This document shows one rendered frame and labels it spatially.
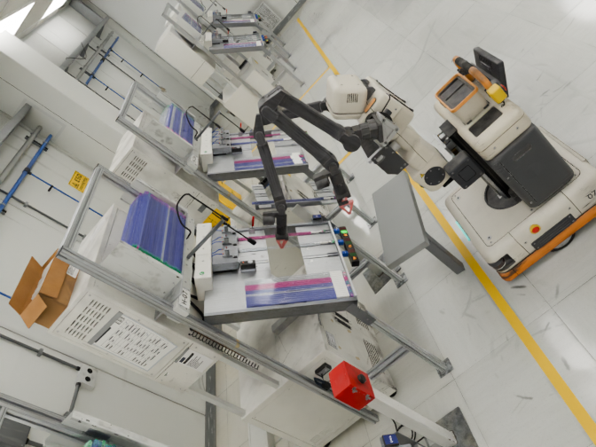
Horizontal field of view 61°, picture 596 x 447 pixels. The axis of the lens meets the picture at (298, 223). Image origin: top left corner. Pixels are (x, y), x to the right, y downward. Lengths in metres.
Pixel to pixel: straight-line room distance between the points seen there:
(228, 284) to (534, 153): 1.53
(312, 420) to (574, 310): 1.45
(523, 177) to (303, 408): 1.62
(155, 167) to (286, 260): 1.24
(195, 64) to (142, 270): 4.91
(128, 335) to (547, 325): 1.94
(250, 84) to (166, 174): 3.67
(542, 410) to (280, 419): 1.31
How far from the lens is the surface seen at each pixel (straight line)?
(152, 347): 2.49
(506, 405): 2.64
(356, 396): 2.19
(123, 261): 2.32
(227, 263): 2.57
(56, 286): 2.45
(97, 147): 5.69
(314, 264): 2.62
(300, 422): 3.00
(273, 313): 2.37
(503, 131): 2.36
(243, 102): 7.13
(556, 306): 2.72
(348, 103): 2.24
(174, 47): 6.95
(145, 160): 3.56
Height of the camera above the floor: 2.18
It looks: 27 degrees down
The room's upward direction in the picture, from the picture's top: 54 degrees counter-clockwise
